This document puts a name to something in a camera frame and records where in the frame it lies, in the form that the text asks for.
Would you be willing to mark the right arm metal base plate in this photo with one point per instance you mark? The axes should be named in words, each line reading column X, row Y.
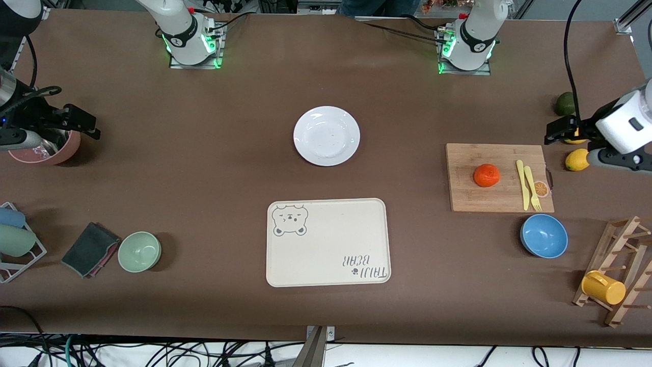
column 196, row 64

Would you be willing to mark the wooden mug rack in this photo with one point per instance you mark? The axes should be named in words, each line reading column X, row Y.
column 624, row 234

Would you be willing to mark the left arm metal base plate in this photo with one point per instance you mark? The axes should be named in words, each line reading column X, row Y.
column 466, row 72

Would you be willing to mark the white round plate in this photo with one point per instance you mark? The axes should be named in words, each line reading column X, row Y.
column 326, row 135

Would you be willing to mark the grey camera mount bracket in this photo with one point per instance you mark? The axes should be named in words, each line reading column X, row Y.
column 317, row 346

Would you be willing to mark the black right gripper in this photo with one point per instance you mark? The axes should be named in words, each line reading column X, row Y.
column 31, row 115

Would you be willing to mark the yellow plastic knife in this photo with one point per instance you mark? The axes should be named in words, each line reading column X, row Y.
column 523, row 186

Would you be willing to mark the dark green avocado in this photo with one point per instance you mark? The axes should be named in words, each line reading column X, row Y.
column 564, row 104

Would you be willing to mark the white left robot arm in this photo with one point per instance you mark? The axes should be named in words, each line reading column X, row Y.
column 476, row 30

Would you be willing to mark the pale green cup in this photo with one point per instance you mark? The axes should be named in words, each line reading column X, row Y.
column 15, row 240

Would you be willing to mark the pink bowl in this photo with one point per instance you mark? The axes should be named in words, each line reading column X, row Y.
column 63, row 150

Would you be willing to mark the cream tray with bear print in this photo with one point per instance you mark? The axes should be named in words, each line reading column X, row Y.
column 326, row 244

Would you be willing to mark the yellow lemon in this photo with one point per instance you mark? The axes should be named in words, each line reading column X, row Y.
column 575, row 160

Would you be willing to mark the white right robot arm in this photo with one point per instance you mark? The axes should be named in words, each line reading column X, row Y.
column 178, row 20

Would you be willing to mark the orange fruit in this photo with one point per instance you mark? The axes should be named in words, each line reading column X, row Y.
column 486, row 175

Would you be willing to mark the aluminium frame rail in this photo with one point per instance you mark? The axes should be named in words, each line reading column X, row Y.
column 624, row 23

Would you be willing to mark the yellow mug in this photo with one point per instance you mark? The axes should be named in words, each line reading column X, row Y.
column 603, row 288

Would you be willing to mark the pale blue cup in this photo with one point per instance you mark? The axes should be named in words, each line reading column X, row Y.
column 11, row 217

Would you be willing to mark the metal scoop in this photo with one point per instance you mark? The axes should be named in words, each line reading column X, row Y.
column 53, row 143

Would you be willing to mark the dark folded cloth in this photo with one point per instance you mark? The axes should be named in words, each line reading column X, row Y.
column 89, row 250

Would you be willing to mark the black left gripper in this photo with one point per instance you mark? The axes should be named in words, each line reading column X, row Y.
column 583, row 127

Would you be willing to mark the blue bowl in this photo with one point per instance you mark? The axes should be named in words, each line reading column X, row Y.
column 544, row 236

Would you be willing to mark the wooden cutting board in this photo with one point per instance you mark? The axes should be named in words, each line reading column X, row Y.
column 473, row 196

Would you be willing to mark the small orange slice toy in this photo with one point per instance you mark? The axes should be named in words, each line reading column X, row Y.
column 541, row 189

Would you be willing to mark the pale green bowl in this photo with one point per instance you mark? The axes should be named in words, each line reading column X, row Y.
column 139, row 252

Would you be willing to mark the yellow plastic fork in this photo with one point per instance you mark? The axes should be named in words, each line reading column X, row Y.
column 532, row 188

